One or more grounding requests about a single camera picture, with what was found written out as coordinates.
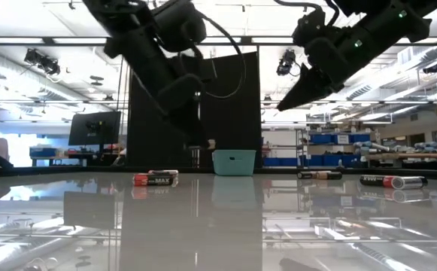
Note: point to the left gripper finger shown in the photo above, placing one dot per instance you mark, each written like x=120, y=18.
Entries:
x=197, y=131

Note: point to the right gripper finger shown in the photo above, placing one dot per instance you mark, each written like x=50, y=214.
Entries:
x=308, y=88

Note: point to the teal plastic basket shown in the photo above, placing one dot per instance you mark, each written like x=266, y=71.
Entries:
x=234, y=163

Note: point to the red black MAX battery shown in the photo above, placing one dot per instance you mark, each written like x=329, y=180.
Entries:
x=154, y=180

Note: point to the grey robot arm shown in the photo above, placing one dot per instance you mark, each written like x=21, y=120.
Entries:
x=434, y=146
x=372, y=146

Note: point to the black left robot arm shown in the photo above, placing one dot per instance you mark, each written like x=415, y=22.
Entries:
x=139, y=45

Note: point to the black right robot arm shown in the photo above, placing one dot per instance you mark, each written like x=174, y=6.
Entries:
x=391, y=26

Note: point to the black folding partition screen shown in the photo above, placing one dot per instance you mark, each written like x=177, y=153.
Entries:
x=233, y=131

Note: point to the blue storage bin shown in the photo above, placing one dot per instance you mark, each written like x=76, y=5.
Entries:
x=321, y=139
x=280, y=162
x=360, y=138
x=334, y=161

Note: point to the blue bin with white label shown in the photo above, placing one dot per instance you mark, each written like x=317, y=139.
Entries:
x=342, y=139

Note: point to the metal storage shelf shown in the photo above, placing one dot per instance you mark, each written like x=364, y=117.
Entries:
x=338, y=150

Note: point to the ceiling air vent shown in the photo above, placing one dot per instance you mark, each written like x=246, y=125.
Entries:
x=406, y=55

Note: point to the black computer monitor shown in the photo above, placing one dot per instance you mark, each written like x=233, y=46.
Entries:
x=94, y=130

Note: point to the wooden workbench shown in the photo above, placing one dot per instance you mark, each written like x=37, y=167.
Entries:
x=410, y=155

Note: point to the dark office desk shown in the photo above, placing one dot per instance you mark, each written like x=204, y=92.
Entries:
x=75, y=155

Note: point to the blue box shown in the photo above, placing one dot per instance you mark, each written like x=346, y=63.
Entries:
x=43, y=152

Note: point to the black overhead camera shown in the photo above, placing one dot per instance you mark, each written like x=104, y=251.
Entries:
x=287, y=60

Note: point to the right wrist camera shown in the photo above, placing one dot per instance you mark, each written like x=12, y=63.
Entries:
x=310, y=26

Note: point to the black overhead frame beam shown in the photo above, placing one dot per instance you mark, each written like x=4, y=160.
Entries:
x=246, y=40

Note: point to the black security camera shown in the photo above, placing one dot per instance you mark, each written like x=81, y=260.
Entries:
x=431, y=68

